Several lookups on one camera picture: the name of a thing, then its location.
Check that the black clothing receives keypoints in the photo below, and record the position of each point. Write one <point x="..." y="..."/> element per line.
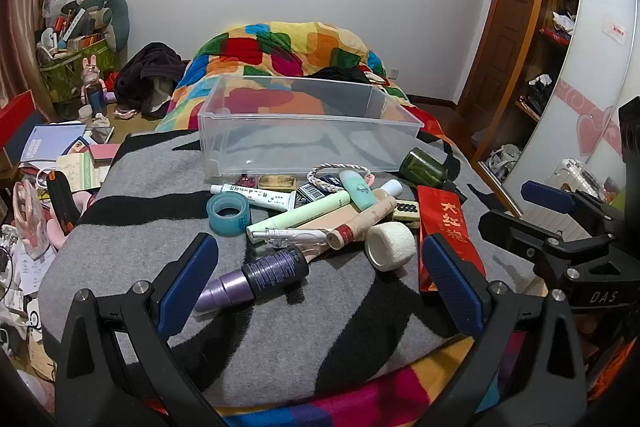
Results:
<point x="340" y="74"/>

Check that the pink rabbit bottle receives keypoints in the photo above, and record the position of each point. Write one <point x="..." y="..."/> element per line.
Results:
<point x="94" y="94"/>

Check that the pale green book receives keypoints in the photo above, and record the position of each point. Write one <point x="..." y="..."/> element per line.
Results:
<point x="80" y="172"/>

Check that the clear white applicator pen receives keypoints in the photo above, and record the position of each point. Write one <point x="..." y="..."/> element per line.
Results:
<point x="295" y="236"/>

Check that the colourful patchwork blanket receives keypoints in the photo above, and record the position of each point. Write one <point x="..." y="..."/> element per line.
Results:
<point x="280" y="52"/>

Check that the pink bag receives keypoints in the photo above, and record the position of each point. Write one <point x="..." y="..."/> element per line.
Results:
<point x="35" y="222"/>

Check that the striped curtain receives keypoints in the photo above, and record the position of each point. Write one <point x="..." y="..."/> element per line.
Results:
<point x="30" y="7"/>

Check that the wooden door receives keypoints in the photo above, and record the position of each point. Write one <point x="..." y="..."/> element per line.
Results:
<point x="500" y="32"/>

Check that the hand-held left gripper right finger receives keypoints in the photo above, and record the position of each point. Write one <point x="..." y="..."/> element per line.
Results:
<point x="452" y="282"/>

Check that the green storage bag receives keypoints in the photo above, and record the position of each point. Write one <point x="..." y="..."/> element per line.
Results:
<point x="65" y="77"/>

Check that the cream tube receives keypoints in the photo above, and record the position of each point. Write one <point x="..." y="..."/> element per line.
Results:
<point x="392" y="188"/>

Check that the dark clothing pile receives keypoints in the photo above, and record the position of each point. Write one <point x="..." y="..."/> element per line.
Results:
<point x="145" y="77"/>

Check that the purple cosmetic bottle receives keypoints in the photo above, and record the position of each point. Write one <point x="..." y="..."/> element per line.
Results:
<point x="270" y="272"/>

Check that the mint green bottle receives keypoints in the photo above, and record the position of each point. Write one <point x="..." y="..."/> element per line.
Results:
<point x="360" y="192"/>

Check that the dark green glass jar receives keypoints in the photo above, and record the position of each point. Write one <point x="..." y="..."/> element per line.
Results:
<point x="422" y="167"/>

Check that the pink notepad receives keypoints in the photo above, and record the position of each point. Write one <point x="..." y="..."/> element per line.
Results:
<point x="105" y="153"/>

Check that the white bandage roll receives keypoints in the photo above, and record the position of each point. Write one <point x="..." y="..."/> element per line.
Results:
<point x="400" y="252"/>

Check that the black barcode box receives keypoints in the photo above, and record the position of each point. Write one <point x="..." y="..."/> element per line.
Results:
<point x="310" y="193"/>

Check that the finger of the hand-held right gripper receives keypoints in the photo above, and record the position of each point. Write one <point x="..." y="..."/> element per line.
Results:
<point x="520" y="232"/>
<point x="545" y="198"/>

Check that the clear plastic storage bin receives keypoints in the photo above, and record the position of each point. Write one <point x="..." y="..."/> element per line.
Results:
<point x="300" y="147"/>

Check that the gold tin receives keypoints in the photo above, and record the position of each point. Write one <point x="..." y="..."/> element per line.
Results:
<point x="277" y="182"/>

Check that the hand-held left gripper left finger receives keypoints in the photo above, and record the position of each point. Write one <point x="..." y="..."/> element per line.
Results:
<point x="190" y="277"/>

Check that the mahjong tile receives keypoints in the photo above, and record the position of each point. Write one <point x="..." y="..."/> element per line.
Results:
<point x="406" y="208"/>

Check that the beige tube with red cap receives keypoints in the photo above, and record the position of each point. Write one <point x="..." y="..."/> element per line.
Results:
<point x="365" y="219"/>

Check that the colourful striped bedsheet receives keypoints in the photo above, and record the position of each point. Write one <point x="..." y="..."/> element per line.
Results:
<point x="360" y="402"/>

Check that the wall socket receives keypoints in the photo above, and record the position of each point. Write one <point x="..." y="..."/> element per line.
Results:
<point x="393" y="73"/>

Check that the blue notebook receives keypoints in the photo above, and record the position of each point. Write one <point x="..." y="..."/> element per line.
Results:
<point x="50" y="139"/>

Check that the white wardrobe sliding door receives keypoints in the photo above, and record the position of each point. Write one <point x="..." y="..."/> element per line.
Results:
<point x="600" y="72"/>

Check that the grey black striped blanket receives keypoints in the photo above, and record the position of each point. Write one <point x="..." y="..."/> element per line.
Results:
<point x="325" y="332"/>

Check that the red box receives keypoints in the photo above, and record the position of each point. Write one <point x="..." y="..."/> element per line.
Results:
<point x="15" y="117"/>

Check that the green neck pillow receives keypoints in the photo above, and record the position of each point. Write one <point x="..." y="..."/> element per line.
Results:
<point x="117" y="17"/>

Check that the light green tube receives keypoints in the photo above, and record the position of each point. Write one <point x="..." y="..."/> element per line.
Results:
<point x="300" y="217"/>

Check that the blue white small packet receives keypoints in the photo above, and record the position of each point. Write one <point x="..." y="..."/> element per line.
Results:
<point x="330" y="180"/>

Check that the white toothpaste tube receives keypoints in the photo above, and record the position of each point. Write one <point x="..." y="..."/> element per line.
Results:
<point x="260" y="197"/>

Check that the red tea packet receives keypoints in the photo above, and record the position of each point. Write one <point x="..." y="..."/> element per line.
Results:
<point x="450" y="217"/>

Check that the teal tape roll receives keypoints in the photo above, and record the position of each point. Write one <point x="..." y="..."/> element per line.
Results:
<point x="215" y="219"/>

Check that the dark red hair clip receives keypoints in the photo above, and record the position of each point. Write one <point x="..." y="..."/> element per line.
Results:
<point x="246" y="181"/>

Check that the grey white sandals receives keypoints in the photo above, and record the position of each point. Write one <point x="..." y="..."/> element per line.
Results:
<point x="500" y="159"/>

